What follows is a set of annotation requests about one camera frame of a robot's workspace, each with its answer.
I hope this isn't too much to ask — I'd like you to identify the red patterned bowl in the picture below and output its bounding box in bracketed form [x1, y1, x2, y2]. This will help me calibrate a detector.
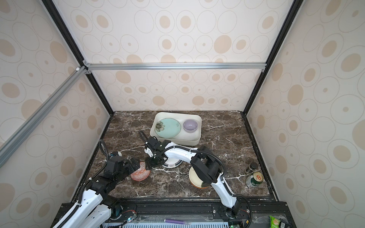
[131, 161, 151, 181]

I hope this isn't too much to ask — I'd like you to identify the white plate green red rim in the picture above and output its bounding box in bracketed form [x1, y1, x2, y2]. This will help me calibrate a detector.
[163, 158, 182, 169]

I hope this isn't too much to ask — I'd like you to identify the light green floral plate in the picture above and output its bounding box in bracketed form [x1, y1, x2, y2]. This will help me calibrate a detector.
[155, 118, 181, 138]

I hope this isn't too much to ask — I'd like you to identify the purple bowl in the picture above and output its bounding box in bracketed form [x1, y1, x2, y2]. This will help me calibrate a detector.
[183, 119, 198, 133]

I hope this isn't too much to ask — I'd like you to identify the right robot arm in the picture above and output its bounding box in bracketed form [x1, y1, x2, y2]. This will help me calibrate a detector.
[139, 131, 252, 219]

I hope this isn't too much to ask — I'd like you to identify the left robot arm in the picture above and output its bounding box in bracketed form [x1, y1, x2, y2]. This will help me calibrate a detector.
[54, 156, 140, 228]

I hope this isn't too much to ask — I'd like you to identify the white plastic bin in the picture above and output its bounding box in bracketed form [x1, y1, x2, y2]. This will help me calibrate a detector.
[150, 112, 202, 146]

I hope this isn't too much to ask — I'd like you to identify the cream plate with flower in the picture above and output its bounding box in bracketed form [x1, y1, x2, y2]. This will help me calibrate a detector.
[189, 167, 210, 189]

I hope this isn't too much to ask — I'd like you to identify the purple pen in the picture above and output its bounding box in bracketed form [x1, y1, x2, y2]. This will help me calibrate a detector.
[164, 219, 191, 225]

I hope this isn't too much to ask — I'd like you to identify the dark glass jar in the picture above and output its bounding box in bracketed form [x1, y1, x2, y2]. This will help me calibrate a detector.
[245, 162, 259, 174]

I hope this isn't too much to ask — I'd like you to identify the green drink can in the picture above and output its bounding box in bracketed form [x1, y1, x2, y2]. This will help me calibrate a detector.
[246, 172, 264, 188]

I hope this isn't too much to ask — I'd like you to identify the green snack packet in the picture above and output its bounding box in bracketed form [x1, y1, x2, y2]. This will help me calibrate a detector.
[270, 216, 288, 228]

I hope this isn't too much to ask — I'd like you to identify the horizontal aluminium frame bar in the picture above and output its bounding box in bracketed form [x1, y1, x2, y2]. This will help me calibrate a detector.
[86, 62, 267, 70]

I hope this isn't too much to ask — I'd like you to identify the diagonal aluminium frame bar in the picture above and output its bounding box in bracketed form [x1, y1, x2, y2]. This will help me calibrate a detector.
[1, 66, 86, 166]

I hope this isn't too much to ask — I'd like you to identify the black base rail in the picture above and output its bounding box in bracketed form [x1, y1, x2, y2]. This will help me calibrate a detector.
[51, 199, 297, 228]

